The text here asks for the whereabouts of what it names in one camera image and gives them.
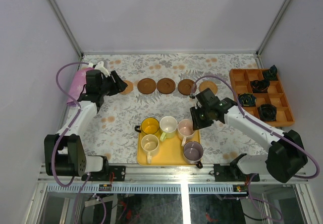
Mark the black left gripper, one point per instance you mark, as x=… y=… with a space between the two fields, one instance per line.
x=113 y=83

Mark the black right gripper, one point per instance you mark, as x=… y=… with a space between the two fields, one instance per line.
x=197 y=124

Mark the woven rattan coaster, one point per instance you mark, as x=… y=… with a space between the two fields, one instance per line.
x=208 y=84
x=129 y=87

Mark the pink ceramic mug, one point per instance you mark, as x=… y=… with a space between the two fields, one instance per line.
x=185 y=131

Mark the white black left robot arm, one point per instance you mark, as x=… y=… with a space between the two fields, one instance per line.
x=64 y=151

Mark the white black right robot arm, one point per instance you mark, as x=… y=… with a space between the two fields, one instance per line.
x=284 y=150

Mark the brown wooden coaster left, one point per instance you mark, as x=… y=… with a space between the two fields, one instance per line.
x=146 y=86

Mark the brown wooden coaster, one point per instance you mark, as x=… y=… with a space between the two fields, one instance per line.
x=166 y=86
x=185 y=86
x=146 y=86

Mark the brown wooden coaster right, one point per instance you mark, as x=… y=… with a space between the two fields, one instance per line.
x=185 y=86

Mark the brown wooden coaster middle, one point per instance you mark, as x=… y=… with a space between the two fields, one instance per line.
x=166 y=86

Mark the pink folded cloth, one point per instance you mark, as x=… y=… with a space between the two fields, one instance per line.
x=78 y=82

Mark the rolled tie with yellow pattern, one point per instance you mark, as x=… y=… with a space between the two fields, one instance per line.
x=247 y=100

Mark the floral patterned tablecloth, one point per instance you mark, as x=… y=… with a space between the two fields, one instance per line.
x=111 y=132

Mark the yellow glass mug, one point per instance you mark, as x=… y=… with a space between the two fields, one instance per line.
x=149 y=126

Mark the yellow plastic tray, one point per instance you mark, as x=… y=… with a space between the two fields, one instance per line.
x=170 y=152

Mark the rolled tie with orange pattern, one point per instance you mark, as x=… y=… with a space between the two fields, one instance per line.
x=260 y=86

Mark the rolled dark speckled tie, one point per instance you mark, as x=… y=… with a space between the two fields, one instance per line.
x=267 y=112

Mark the orange wooden divided organizer box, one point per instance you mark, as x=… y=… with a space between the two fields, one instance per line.
x=240 y=82

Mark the cream ceramic mug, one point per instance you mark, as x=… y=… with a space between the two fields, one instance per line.
x=150 y=146

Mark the rolled dark green tie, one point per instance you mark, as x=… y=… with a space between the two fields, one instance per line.
x=271 y=73

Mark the white mug green handle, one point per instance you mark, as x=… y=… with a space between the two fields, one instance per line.
x=168 y=126

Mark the purple mug black handle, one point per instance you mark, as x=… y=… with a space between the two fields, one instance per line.
x=193 y=153

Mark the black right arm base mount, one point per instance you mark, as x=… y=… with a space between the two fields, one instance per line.
x=228 y=173

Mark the aluminium front frame rail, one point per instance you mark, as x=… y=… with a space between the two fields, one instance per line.
x=137 y=174

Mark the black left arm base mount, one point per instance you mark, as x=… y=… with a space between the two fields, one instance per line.
x=110 y=173

